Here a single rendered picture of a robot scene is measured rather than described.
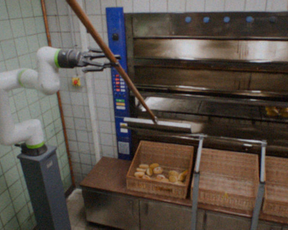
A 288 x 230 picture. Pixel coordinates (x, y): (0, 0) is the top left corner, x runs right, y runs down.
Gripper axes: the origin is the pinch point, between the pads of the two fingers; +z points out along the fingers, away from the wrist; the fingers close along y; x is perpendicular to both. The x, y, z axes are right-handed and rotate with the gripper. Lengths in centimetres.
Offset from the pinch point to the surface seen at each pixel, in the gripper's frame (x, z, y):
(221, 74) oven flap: -117, 48, -54
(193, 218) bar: -142, 37, 70
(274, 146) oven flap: -154, 101, -3
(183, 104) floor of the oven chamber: -163, 12, -39
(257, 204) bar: -124, 84, 51
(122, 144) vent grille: -169, -47, 11
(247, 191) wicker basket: -160, 81, 40
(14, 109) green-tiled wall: -87, -124, 6
